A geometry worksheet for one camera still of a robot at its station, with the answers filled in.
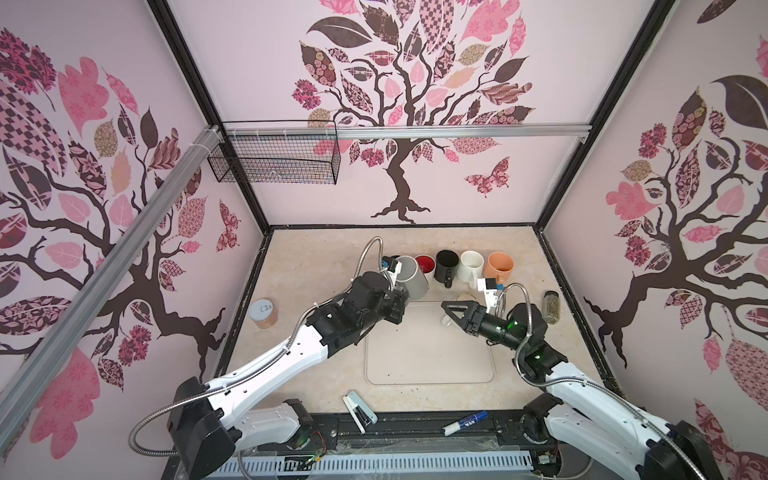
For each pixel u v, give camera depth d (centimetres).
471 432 74
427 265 101
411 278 69
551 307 93
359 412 75
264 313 90
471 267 101
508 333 64
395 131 93
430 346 87
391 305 64
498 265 102
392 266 63
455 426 74
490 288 70
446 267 99
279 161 122
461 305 67
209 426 37
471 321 66
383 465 70
